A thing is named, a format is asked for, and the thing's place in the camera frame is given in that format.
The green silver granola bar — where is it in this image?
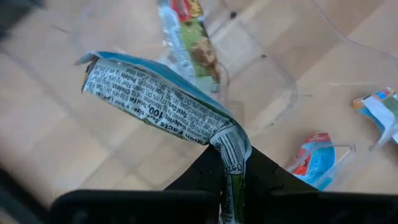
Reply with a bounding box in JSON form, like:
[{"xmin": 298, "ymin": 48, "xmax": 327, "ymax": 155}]
[
  {"xmin": 157, "ymin": 0, "xmax": 222, "ymax": 94},
  {"xmin": 74, "ymin": 50, "xmax": 252, "ymax": 224}
]

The clear plastic bin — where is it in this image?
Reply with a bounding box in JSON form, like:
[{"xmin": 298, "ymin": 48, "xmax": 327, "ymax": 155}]
[{"xmin": 71, "ymin": 0, "xmax": 398, "ymax": 194}]

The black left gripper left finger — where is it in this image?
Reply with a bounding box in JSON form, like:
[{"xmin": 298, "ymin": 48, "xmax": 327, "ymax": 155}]
[{"xmin": 164, "ymin": 145, "xmax": 223, "ymax": 195}]

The blue granola bar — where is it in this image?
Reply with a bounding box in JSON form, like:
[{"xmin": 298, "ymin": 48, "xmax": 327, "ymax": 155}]
[
  {"xmin": 352, "ymin": 86, "xmax": 398, "ymax": 147},
  {"xmin": 287, "ymin": 132, "xmax": 337, "ymax": 191}
]

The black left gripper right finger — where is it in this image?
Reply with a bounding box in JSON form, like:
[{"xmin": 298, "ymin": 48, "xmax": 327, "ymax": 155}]
[{"xmin": 244, "ymin": 146, "xmax": 318, "ymax": 224}]

